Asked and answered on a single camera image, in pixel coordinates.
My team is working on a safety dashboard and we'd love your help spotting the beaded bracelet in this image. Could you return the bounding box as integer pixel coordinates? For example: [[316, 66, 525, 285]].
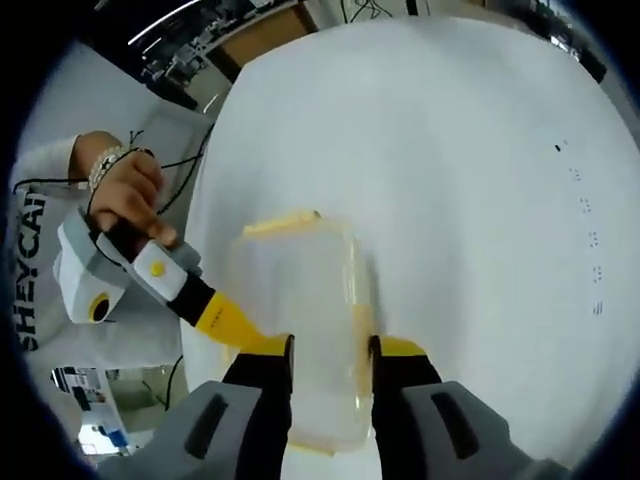
[[87, 144, 127, 192]]

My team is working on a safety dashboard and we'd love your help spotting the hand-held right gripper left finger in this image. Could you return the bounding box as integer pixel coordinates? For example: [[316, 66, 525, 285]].
[[97, 334, 296, 480]]

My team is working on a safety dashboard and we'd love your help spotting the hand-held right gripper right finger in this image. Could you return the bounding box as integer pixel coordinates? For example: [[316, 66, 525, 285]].
[[367, 335, 571, 480]]

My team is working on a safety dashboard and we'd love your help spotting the clear box with yellow buckle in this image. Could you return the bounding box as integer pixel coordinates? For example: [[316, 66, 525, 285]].
[[224, 208, 382, 452]]

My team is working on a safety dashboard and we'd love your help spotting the brown wooden board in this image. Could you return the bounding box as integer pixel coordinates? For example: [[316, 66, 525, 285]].
[[207, 1, 322, 82]]

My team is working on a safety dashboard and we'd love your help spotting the thin black cable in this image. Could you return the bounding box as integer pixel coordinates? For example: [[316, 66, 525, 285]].
[[12, 117, 214, 236]]

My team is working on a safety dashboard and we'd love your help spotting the person's white sweatshirt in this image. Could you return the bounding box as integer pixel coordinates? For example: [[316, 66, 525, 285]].
[[9, 42, 241, 369]]

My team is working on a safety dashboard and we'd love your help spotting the person's left hand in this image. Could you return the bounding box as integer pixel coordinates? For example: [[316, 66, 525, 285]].
[[88, 148, 178, 248]]

